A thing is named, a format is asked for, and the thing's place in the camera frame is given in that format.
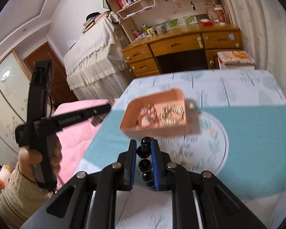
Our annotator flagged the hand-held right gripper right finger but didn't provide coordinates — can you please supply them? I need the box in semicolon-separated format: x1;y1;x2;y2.
150;139;267;229

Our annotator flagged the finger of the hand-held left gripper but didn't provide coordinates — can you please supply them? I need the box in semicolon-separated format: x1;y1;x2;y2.
20;139;137;229
84;102;113;119

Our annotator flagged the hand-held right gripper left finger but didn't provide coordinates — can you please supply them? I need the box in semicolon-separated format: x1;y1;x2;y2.
20;139;137;229

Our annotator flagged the black bead bracelet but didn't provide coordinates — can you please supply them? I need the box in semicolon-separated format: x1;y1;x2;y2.
136;136;155;189

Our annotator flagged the pink plastic box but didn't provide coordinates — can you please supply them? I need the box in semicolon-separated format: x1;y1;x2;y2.
119;89;189;139

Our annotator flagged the red string bracelet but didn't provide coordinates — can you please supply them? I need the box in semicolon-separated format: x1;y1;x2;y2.
136;105;160;128

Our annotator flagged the white pearl necklace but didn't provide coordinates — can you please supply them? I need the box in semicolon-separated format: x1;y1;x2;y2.
159;102;186;126

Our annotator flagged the person's left forearm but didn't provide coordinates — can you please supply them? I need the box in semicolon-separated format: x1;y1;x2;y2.
0;164;54;229

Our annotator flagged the person's left hand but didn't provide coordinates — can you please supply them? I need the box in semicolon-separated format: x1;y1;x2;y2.
18;138;63;185

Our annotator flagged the white sliding wardrobe door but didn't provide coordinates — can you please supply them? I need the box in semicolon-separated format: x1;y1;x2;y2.
0;50;36;168

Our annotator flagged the brown wooden door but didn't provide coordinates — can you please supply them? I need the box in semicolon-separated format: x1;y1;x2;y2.
22;42;79;110

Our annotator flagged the pink fluffy blanket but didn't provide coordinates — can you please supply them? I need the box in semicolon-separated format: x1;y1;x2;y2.
50;98;121;192

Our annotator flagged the lace covered piano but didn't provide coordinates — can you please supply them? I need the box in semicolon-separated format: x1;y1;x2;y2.
63;17;132;101

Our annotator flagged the orange and white cushion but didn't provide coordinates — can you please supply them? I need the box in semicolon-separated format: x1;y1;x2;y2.
0;164;12;196

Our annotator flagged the pile of books on piano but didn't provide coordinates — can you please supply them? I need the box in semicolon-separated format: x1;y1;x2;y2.
82;12;110;33

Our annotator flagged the wooden desk with drawers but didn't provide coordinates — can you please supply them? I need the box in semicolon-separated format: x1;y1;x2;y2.
121;24;243;78

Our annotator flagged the row of green picture cards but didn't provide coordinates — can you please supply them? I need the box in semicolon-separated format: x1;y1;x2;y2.
157;15;197;29

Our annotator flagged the wooden desk hutch shelf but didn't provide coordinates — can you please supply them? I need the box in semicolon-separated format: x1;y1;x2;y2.
95;0;232;41

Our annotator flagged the stack of magazines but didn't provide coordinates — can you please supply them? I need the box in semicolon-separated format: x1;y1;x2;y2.
216;50;255;71

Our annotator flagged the floral gift box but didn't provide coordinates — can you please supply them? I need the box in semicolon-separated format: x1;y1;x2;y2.
206;7;227;23

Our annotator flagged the white leaf print curtain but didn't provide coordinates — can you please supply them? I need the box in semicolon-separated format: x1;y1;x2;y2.
217;0;286;101

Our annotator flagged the empty white wire rack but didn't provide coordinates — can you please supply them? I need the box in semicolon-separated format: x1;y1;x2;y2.
117;0;157;20

